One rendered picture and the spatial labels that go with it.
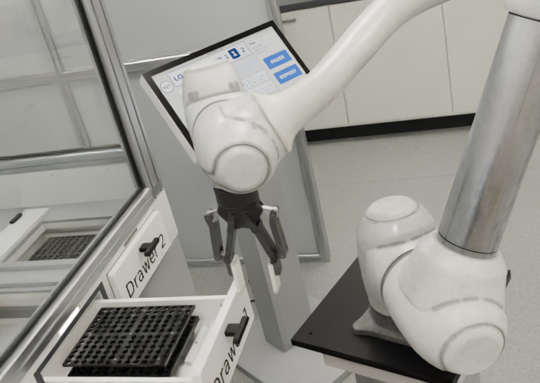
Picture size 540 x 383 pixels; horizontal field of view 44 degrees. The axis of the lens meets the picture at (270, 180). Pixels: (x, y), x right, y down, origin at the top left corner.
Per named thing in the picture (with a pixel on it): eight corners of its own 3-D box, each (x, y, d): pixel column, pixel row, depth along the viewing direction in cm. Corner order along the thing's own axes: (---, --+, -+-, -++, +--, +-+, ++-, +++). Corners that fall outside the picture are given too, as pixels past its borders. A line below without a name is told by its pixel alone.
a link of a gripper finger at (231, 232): (236, 216, 117) (228, 213, 118) (228, 266, 123) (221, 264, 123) (242, 205, 121) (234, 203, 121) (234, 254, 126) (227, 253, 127)
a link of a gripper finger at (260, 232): (245, 205, 121) (251, 201, 120) (276, 253, 124) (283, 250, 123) (239, 215, 117) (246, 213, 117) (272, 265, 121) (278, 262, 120)
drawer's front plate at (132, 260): (171, 244, 182) (159, 209, 177) (128, 313, 157) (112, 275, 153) (165, 245, 183) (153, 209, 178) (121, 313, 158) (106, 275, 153)
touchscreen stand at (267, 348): (389, 341, 250) (344, 83, 206) (301, 415, 227) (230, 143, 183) (300, 295, 287) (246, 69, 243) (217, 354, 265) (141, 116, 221)
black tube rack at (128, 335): (202, 328, 143) (194, 304, 140) (173, 389, 128) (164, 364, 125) (110, 330, 150) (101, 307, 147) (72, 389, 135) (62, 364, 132)
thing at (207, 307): (243, 316, 144) (236, 293, 142) (206, 408, 122) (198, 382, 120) (81, 320, 156) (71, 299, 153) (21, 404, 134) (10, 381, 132)
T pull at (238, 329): (249, 319, 132) (247, 314, 131) (239, 345, 126) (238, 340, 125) (232, 319, 133) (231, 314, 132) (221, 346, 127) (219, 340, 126)
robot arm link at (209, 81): (192, 146, 118) (200, 175, 106) (169, 61, 111) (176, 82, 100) (251, 131, 119) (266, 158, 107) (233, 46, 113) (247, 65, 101)
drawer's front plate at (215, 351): (255, 316, 146) (243, 275, 141) (215, 421, 121) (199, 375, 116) (247, 317, 146) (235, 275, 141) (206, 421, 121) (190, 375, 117)
